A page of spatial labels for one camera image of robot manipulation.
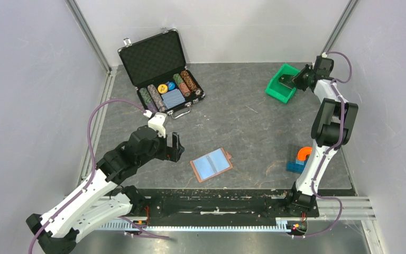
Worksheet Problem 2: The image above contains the tan leather card holder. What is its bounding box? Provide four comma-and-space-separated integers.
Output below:
190, 148, 233, 183

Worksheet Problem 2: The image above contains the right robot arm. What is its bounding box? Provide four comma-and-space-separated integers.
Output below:
284, 53, 358, 216

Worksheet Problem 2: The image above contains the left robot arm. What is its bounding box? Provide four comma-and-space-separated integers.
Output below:
26, 124, 184, 253

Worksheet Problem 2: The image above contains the blue playing card deck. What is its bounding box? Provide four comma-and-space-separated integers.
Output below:
161, 89, 186, 109

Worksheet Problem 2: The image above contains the green plastic bin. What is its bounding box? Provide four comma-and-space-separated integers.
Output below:
265, 63, 300, 104

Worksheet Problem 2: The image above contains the green poker chip row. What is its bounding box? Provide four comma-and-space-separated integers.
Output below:
139, 88, 156, 111

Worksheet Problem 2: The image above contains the purple poker chip row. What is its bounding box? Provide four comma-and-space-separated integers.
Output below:
147, 84, 167, 113

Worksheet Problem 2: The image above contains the yellow dealer button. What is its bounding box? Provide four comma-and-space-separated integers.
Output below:
157, 84, 169, 94

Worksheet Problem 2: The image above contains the blue dealer button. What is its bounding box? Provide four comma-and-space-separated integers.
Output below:
167, 81, 176, 90

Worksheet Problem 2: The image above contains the green red chip row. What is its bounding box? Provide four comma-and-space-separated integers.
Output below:
172, 74, 191, 97

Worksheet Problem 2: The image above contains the orange brown chip row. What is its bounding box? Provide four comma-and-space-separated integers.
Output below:
180, 70, 202, 96

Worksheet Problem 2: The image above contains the black poker chip case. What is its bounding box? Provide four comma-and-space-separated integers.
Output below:
117, 29, 206, 119

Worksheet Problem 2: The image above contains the colourful toy block set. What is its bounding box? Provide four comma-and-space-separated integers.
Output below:
286, 144, 312, 174

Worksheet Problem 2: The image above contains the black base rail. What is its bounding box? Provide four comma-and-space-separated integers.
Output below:
125, 188, 319, 229

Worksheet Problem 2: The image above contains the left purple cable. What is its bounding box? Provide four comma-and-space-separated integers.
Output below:
27, 98, 170, 254

